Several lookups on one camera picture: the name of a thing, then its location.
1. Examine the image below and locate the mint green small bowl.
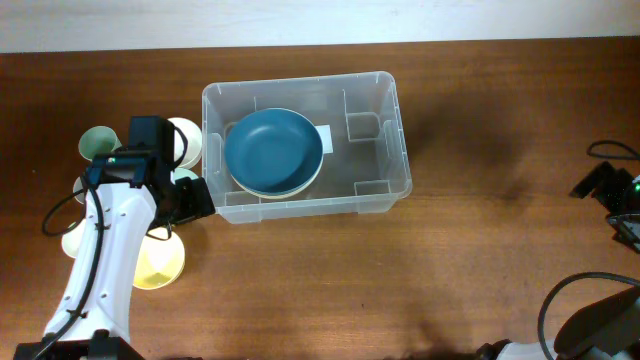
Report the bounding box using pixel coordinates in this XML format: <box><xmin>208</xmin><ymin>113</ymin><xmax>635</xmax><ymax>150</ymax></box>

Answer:
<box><xmin>172</xmin><ymin>168</ymin><xmax>199</xmax><ymax>181</ymax></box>

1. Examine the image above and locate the yellow small bowl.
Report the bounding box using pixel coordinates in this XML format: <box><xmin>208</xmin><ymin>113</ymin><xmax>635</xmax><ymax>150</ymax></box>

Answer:
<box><xmin>133</xmin><ymin>227</ymin><xmax>186</xmax><ymax>290</ymax></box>

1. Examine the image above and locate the white label in bin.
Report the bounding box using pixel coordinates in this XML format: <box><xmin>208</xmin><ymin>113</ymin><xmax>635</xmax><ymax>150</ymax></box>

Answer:
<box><xmin>316</xmin><ymin>125</ymin><xmax>333</xmax><ymax>154</ymax></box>

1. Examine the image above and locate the dark blue large bowl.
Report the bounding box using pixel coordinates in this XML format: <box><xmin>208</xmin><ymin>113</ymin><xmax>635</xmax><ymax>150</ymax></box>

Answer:
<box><xmin>223</xmin><ymin>108</ymin><xmax>324</xmax><ymax>196</ymax></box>

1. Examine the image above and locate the grey translucent cup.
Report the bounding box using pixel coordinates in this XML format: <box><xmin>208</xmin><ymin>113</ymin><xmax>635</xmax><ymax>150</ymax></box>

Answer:
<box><xmin>73</xmin><ymin>177</ymin><xmax>86</xmax><ymax>204</ymax></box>

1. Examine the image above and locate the cream large bowl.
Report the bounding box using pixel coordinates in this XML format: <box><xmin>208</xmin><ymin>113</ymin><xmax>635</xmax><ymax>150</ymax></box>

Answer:
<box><xmin>223</xmin><ymin>108</ymin><xmax>325</xmax><ymax>201</ymax></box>

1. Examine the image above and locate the mint green cup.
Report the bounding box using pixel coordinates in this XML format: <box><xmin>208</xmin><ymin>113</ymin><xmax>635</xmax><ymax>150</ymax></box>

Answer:
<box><xmin>78</xmin><ymin>126</ymin><xmax>122</xmax><ymax>161</ymax></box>

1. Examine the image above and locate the white small bowl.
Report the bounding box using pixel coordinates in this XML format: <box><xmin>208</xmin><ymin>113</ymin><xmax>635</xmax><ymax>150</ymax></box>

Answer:
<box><xmin>169</xmin><ymin>117</ymin><xmax>202</xmax><ymax>169</ymax></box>

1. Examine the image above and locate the cream cup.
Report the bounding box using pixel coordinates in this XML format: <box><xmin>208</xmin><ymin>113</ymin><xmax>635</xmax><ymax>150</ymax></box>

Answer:
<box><xmin>61</xmin><ymin>220</ymin><xmax>86</xmax><ymax>258</ymax></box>

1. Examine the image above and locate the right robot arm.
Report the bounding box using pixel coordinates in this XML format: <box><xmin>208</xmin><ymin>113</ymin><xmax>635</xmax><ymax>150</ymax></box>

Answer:
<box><xmin>474</xmin><ymin>161</ymin><xmax>639</xmax><ymax>360</ymax></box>

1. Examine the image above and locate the clear plastic storage bin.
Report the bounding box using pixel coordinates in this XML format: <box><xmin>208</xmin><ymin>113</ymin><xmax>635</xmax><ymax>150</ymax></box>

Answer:
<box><xmin>202</xmin><ymin>71</ymin><xmax>412</xmax><ymax>224</ymax></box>

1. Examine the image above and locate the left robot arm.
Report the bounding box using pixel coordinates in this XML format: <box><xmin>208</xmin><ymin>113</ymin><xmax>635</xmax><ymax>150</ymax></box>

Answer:
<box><xmin>14</xmin><ymin>116</ymin><xmax>215</xmax><ymax>359</ymax></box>

